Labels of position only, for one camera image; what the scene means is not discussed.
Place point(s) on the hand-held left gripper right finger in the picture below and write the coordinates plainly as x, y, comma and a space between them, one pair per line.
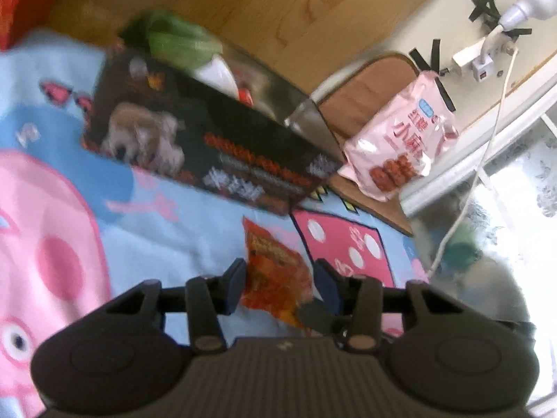
326, 283

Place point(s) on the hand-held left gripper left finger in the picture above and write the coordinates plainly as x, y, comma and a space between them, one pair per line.
235, 283

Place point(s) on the orange snack packet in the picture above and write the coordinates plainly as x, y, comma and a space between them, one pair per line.
272, 265

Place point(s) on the black cardboard box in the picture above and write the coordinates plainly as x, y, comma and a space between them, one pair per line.
243, 139

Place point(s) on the white packet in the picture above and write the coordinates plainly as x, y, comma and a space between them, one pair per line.
215, 74

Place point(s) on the pale green snack packet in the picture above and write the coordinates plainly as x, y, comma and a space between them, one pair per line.
178, 43

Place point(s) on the printed blanket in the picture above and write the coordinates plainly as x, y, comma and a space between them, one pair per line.
174, 226

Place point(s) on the green round object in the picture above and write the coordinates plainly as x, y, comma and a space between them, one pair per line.
462, 250

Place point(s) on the pink snack bag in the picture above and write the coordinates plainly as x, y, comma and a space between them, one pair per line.
391, 139

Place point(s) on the brown seat cushion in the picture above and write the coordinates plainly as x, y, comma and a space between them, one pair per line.
370, 82

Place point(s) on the white power adapter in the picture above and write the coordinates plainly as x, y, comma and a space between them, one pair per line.
482, 69

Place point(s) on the wooden board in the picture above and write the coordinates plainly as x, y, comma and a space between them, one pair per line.
283, 8

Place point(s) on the red gift bag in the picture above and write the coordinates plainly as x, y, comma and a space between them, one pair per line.
21, 4

